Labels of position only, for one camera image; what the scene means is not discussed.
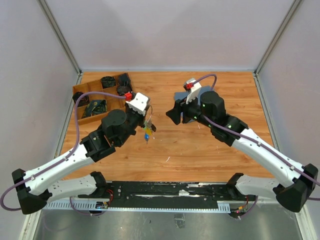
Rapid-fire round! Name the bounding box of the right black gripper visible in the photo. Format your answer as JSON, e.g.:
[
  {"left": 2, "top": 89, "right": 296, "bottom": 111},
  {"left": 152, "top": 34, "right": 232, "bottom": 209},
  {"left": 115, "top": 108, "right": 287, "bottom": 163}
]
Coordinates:
[{"left": 166, "top": 91, "right": 214, "bottom": 128}]

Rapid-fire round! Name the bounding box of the large keyring with tagged keys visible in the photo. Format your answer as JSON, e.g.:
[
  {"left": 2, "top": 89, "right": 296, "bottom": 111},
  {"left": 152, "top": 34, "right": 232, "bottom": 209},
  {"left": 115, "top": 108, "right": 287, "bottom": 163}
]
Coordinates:
[{"left": 143, "top": 110, "right": 157, "bottom": 136}]

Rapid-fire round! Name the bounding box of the key with dark blue tag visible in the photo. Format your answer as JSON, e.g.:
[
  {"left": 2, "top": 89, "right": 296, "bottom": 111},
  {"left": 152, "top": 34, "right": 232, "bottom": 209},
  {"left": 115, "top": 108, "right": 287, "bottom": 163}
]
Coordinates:
[{"left": 144, "top": 133, "right": 150, "bottom": 144}]

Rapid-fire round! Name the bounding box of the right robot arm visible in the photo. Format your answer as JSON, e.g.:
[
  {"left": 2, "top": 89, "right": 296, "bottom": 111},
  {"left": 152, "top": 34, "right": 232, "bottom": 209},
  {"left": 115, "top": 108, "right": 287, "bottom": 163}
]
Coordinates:
[{"left": 166, "top": 90, "right": 318, "bottom": 213}]

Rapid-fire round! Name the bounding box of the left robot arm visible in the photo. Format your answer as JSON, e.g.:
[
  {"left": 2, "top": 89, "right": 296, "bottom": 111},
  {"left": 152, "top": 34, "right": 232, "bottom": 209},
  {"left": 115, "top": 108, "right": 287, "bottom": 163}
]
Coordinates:
[{"left": 12, "top": 106, "right": 146, "bottom": 215}]

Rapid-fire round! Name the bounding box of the folded blue towel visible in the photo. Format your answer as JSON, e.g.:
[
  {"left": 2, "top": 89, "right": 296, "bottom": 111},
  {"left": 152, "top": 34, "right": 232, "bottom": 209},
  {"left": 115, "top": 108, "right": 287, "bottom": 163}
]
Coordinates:
[{"left": 173, "top": 85, "right": 216, "bottom": 123}]

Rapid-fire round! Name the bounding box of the rolled brown-black tie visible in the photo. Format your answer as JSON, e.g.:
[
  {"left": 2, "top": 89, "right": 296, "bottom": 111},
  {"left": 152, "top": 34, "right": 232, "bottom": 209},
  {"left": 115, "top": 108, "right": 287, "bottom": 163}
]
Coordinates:
[{"left": 116, "top": 86, "right": 132, "bottom": 96}]

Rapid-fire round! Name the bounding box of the blue green patterned tie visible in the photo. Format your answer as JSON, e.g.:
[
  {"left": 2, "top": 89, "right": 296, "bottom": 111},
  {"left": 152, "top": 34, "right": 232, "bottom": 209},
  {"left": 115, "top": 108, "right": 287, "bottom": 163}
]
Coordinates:
[{"left": 81, "top": 99, "right": 107, "bottom": 119}]

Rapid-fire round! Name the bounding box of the rolled black tie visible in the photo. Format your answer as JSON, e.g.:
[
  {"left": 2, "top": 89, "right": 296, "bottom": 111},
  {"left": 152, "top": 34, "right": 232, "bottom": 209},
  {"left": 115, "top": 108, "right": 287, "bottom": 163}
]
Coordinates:
[{"left": 118, "top": 73, "right": 131, "bottom": 87}]

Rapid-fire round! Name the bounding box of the wooden compartment tray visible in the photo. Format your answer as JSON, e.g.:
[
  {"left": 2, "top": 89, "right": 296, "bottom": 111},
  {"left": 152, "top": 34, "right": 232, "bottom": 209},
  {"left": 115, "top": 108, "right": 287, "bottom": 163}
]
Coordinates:
[{"left": 72, "top": 72, "right": 133, "bottom": 125}]

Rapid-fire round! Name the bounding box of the rolled dark tie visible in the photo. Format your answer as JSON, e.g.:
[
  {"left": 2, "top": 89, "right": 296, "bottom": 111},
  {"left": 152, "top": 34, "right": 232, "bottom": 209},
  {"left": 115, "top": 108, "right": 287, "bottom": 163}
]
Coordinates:
[{"left": 100, "top": 76, "right": 116, "bottom": 89}]

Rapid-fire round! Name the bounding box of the rolled tie with red pattern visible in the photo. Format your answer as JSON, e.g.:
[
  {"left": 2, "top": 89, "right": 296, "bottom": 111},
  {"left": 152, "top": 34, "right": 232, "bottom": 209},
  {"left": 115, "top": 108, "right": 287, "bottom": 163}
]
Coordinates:
[{"left": 72, "top": 91, "right": 90, "bottom": 108}]

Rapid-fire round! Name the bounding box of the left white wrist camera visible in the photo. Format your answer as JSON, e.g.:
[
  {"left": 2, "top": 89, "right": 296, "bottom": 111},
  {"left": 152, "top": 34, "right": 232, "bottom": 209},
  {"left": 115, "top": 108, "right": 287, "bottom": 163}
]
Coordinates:
[{"left": 125, "top": 92, "right": 150, "bottom": 117}]

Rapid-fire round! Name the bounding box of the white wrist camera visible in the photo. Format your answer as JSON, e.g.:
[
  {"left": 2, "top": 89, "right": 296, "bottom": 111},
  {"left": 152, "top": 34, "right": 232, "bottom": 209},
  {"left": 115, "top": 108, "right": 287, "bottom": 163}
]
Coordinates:
[
  {"left": 183, "top": 78, "right": 202, "bottom": 104},
  {"left": 125, "top": 92, "right": 150, "bottom": 117}
]

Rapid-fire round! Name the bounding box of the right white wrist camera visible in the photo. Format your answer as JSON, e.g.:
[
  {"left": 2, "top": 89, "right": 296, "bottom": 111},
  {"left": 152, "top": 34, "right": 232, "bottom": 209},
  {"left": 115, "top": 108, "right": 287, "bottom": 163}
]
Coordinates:
[{"left": 183, "top": 78, "right": 202, "bottom": 104}]

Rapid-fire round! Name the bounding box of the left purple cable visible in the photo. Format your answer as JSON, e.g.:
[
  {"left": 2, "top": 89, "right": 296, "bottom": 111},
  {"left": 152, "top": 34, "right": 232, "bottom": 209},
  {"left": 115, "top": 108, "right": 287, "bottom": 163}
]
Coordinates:
[{"left": 0, "top": 91, "right": 131, "bottom": 217}]

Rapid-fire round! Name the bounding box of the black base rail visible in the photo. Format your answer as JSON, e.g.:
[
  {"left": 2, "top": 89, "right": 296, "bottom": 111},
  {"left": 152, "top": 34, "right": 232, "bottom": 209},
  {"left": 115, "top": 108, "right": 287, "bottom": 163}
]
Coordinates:
[{"left": 78, "top": 181, "right": 256, "bottom": 210}]

